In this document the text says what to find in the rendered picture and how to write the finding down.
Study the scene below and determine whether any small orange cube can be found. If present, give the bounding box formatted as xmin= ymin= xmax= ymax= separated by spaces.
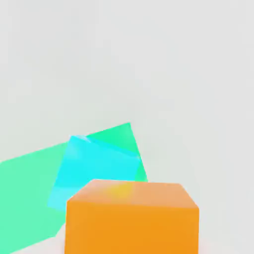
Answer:
xmin=64 ymin=179 xmax=200 ymax=254

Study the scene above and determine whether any small cyan cube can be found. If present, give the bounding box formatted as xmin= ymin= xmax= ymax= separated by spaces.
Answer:
xmin=47 ymin=135 xmax=142 ymax=212

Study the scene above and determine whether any large green box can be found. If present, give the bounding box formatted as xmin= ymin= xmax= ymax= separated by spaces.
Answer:
xmin=0 ymin=122 xmax=149 ymax=254

